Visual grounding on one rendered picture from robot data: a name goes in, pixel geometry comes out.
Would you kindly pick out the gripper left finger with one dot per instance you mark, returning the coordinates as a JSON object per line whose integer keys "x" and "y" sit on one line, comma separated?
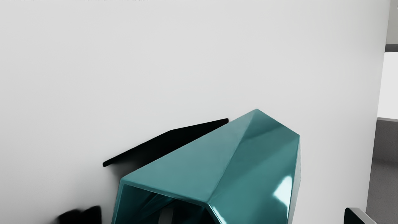
{"x": 84, "y": 217}

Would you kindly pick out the teal faceted mug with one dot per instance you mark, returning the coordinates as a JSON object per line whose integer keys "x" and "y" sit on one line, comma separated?
{"x": 217, "y": 161}

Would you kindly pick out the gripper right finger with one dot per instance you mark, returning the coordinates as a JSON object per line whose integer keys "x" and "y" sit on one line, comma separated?
{"x": 354, "y": 217}

